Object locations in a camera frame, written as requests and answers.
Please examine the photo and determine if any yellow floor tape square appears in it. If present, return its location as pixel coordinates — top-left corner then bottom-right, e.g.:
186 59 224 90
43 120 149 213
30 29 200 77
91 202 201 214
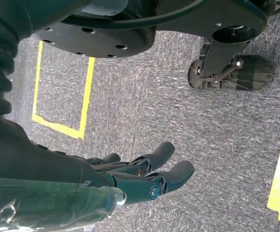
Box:
32 41 96 141

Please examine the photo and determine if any black robot torso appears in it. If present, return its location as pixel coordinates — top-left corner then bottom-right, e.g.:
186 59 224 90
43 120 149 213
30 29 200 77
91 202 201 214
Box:
31 0 280 59

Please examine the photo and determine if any black robot foot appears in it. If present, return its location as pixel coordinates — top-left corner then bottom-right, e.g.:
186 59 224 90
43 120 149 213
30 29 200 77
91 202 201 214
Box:
188 38 275 92

